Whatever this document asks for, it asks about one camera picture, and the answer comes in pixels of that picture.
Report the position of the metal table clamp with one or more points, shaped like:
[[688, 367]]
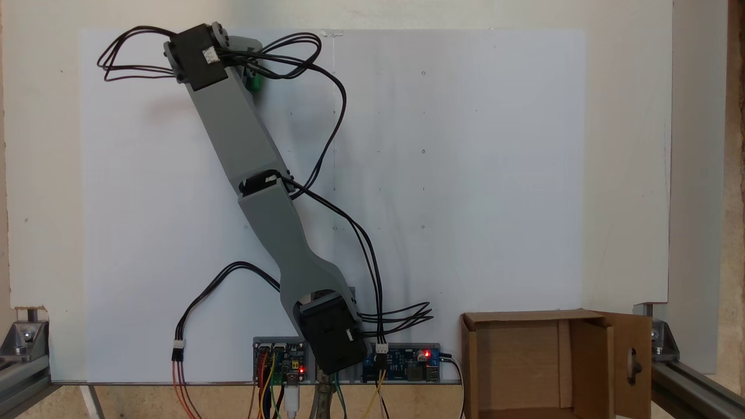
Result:
[[322, 401]]

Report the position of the green dice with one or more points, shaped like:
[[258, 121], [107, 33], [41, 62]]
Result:
[[255, 85]]

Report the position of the blue circuit board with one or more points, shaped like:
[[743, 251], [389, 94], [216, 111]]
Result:
[[401, 361]]

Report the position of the clear tape strip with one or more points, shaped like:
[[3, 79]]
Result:
[[332, 33]]

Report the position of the metal corner bracket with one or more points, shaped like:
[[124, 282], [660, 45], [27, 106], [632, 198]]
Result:
[[663, 337], [26, 337]]

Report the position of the controller board with red LED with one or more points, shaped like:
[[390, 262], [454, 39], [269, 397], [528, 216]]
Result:
[[285, 364]]

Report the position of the brown cardboard box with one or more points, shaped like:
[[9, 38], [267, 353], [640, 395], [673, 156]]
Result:
[[524, 361]]

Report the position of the aluminium frame post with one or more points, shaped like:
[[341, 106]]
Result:
[[23, 384], [692, 393]]

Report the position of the white paper sheet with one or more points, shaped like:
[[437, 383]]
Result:
[[134, 203]]

